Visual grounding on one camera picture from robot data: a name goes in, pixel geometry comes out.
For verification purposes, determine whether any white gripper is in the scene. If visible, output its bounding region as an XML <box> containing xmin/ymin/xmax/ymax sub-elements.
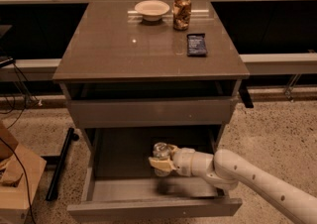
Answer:
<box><xmin>149</xmin><ymin>144</ymin><xmax>195</xmax><ymax>176</ymax></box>

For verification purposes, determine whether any white green 7up can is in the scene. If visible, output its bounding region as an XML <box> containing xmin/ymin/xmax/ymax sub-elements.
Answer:
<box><xmin>153</xmin><ymin>142</ymin><xmax>170</xmax><ymax>177</ymax></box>

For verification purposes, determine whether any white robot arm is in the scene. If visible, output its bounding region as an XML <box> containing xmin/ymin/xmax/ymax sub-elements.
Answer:
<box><xmin>149</xmin><ymin>143</ymin><xmax>317</xmax><ymax>224</ymax></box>

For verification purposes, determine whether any closed grey top drawer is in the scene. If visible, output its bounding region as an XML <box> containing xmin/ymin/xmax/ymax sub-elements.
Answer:
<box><xmin>67</xmin><ymin>98</ymin><xmax>238</xmax><ymax>129</ymax></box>

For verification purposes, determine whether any open grey middle drawer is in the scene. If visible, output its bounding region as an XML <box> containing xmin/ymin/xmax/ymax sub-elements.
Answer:
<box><xmin>67</xmin><ymin>126</ymin><xmax>242</xmax><ymax>222</ymax></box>

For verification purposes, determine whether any grey drawer cabinet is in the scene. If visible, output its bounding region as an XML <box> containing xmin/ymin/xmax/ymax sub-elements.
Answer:
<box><xmin>52</xmin><ymin>0</ymin><xmax>251</xmax><ymax>223</ymax></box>

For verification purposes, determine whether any brown patterned soda can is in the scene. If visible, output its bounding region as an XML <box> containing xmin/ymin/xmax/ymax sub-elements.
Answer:
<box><xmin>173</xmin><ymin>0</ymin><xmax>191</xmax><ymax>31</ymax></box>

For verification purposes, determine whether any black metal leg right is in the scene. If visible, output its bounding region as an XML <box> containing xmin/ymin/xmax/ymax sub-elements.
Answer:
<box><xmin>239</xmin><ymin>80</ymin><xmax>254</xmax><ymax>108</ymax></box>

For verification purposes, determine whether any dark blue snack packet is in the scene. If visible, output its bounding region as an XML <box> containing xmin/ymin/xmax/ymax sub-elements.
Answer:
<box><xmin>187</xmin><ymin>34</ymin><xmax>207</xmax><ymax>57</ymax></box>

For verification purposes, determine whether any black metal floor bar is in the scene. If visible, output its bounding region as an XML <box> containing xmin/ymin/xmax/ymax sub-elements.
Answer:
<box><xmin>46</xmin><ymin>128</ymin><xmax>79</xmax><ymax>201</ymax></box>

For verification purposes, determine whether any white shallow bowl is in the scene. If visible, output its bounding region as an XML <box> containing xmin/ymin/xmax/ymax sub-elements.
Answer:
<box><xmin>135</xmin><ymin>0</ymin><xmax>169</xmax><ymax>22</ymax></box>

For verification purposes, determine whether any cardboard box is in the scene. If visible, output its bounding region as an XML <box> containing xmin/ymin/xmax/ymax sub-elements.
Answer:
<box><xmin>0</xmin><ymin>122</ymin><xmax>46</xmax><ymax>224</ymax></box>

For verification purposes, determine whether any black cable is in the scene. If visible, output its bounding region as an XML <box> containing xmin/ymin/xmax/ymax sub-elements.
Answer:
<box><xmin>0</xmin><ymin>47</ymin><xmax>44</xmax><ymax>224</ymax></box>

